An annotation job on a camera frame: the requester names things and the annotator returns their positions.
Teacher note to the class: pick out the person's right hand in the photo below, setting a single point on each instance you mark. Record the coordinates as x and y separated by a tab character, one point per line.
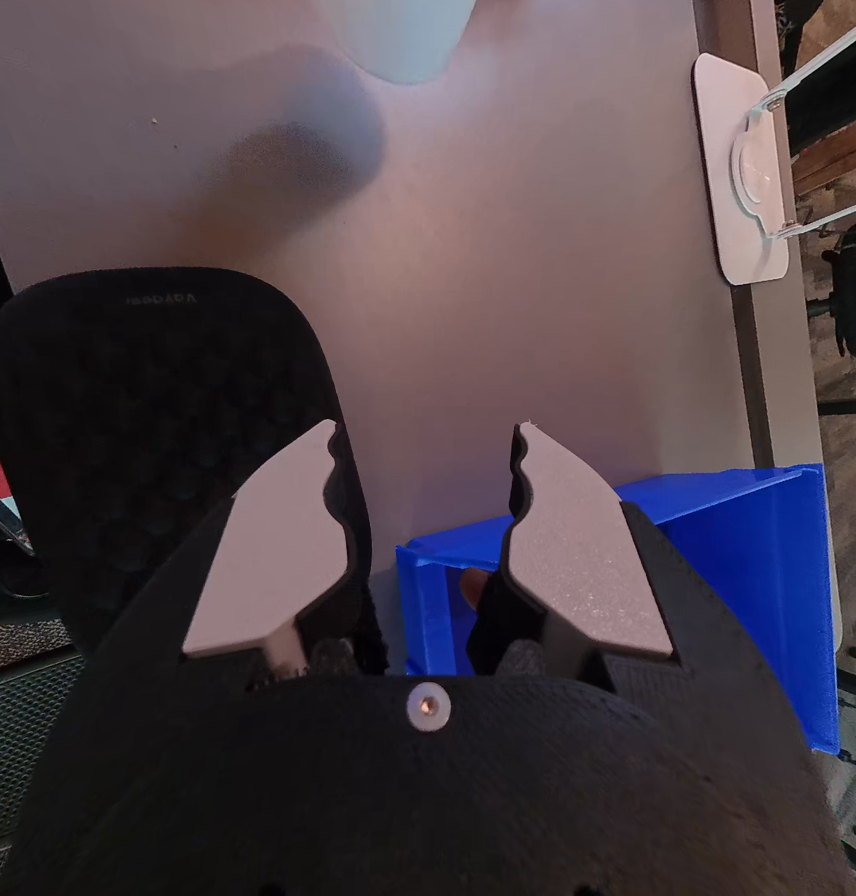
475	588

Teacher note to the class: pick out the wooden instruction board stand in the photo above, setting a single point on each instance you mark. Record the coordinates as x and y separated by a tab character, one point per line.
742	175

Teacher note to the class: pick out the blue plastic bin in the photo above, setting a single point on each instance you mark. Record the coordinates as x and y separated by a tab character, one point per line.
742	560

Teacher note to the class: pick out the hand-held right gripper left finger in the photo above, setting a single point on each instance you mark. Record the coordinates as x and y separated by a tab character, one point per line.
267	553

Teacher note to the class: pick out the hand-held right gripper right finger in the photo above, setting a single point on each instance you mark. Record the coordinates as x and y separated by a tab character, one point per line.
582	560

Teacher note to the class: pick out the black mesh chair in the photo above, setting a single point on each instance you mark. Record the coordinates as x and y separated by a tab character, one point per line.
120	420

